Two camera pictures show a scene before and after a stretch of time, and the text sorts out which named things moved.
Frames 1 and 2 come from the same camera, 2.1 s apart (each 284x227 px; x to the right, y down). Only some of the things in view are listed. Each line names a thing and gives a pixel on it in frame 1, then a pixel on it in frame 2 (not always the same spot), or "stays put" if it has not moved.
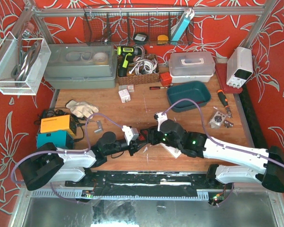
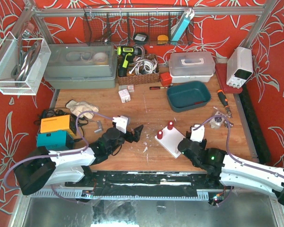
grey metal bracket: x=100 y=126 stays put
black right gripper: x=151 y=136 to x=186 y=145
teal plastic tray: x=197 y=91 stays put
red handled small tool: x=156 y=88 stays put
